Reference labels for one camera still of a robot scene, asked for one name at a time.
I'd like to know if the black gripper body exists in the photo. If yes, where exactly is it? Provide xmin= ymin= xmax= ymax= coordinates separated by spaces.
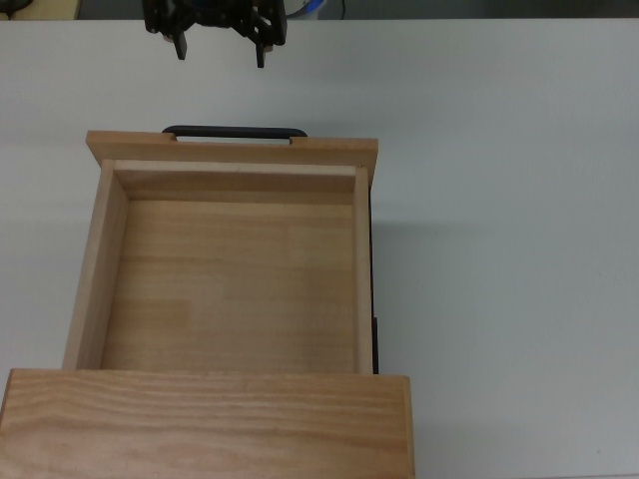
xmin=171 ymin=0 xmax=260 ymax=27

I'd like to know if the wooden cabinet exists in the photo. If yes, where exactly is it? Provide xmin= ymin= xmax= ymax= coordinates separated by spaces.
xmin=0 ymin=367 xmax=415 ymax=479

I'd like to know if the tan desk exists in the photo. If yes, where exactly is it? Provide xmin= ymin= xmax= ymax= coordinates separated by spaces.
xmin=0 ymin=0 xmax=80 ymax=20

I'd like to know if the white round container blue rim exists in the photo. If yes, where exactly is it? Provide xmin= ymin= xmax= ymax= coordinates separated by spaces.
xmin=285 ymin=0 xmax=326 ymax=20

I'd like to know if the wooden drawer with black handle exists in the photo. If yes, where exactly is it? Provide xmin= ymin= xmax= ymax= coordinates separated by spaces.
xmin=62 ymin=124 xmax=379 ymax=375

